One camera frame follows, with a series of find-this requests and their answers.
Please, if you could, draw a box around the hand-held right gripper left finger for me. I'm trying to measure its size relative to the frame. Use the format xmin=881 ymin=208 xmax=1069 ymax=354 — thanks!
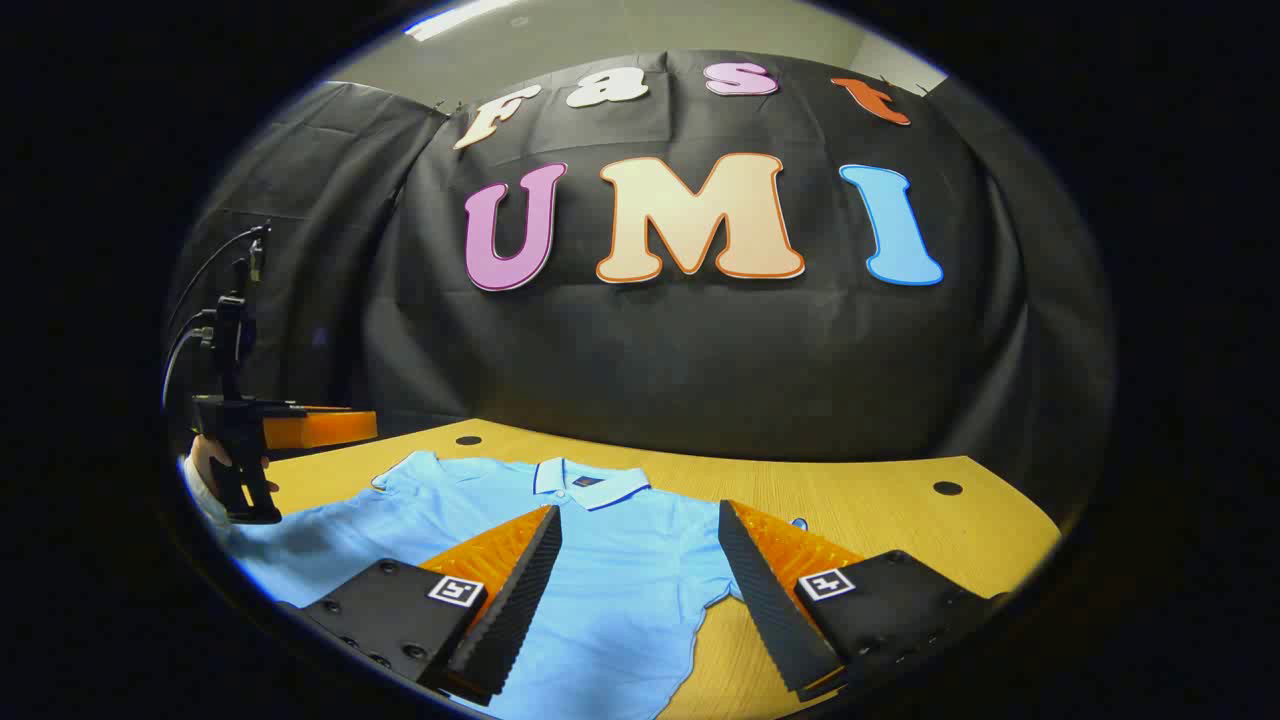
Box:
xmin=275 ymin=503 xmax=563 ymax=707

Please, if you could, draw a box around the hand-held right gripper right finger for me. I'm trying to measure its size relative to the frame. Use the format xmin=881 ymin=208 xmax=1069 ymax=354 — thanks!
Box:
xmin=718 ymin=499 xmax=1011 ymax=701

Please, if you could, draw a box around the light blue T-shirt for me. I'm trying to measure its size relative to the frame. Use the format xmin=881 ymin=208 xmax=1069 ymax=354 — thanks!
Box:
xmin=225 ymin=450 xmax=809 ymax=720

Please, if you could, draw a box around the black backdrop cloth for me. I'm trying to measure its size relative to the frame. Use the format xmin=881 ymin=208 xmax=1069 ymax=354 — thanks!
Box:
xmin=165 ymin=50 xmax=1116 ymax=501

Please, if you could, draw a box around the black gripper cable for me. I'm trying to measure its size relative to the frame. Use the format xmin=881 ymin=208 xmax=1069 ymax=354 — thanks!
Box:
xmin=162 ymin=225 xmax=271 ymax=406

